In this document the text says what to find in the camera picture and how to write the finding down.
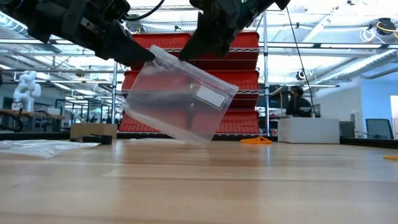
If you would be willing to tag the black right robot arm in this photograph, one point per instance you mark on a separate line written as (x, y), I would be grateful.
(281, 3)

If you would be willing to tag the brown cardboard box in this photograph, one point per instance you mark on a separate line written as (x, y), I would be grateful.
(93, 130)

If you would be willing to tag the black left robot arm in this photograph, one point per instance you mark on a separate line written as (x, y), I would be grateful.
(28, 15)

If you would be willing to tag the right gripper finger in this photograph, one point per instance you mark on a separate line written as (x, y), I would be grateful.
(208, 40)

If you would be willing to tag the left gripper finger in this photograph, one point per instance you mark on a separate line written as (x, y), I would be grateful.
(124, 49)

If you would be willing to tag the yellow rubber band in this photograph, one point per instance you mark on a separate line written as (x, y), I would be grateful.
(391, 157)

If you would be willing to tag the white box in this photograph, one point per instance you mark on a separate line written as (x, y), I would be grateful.
(308, 130)

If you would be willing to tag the wide black rubber band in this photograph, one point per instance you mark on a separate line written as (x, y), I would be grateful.
(85, 138)
(106, 140)

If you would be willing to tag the wooden background workbench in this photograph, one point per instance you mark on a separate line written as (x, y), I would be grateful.
(31, 115)

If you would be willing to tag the clear plastic zip bag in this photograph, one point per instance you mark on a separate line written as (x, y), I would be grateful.
(40, 148)
(174, 102)

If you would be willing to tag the red plastic storage bin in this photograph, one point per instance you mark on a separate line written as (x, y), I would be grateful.
(130, 81)
(161, 40)
(136, 126)
(248, 49)
(248, 81)
(239, 124)

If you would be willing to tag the blue-grey office chair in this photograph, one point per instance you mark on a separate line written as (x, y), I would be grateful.
(379, 129)

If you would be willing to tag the orange rubber band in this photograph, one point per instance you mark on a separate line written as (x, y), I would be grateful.
(256, 141)

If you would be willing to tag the person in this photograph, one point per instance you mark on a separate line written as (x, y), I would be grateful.
(298, 105)

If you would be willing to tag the dark monitor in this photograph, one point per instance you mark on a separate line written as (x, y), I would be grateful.
(275, 99)

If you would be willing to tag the grey chair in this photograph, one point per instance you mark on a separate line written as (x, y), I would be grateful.
(346, 129)

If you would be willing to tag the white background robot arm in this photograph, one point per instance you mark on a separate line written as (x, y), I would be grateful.
(27, 90)

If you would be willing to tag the round black ceiling device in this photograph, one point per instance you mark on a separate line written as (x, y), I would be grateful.
(300, 75)

